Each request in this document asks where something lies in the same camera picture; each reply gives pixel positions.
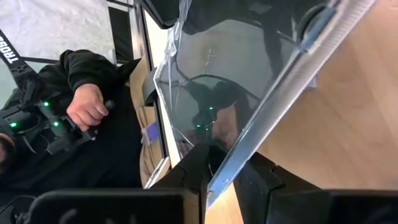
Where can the purple sticker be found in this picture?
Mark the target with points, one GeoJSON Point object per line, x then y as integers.
{"type": "Point", "coordinates": [153, 132]}

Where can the person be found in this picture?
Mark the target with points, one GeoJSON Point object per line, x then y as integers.
{"type": "Point", "coordinates": [118, 149]}

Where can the clear jewel case black tray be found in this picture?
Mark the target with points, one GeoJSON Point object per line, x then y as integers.
{"type": "Point", "coordinates": [224, 62]}

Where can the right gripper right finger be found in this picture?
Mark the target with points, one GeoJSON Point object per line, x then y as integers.
{"type": "Point", "coordinates": [258, 183]}

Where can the person's hand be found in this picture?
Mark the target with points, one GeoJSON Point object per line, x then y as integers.
{"type": "Point", "coordinates": [85, 105]}

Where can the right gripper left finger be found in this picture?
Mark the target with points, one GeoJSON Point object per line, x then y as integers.
{"type": "Point", "coordinates": [194, 168]}

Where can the black aluminium table frame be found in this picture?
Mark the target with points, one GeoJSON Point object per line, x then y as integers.
{"type": "Point", "coordinates": [120, 34]}

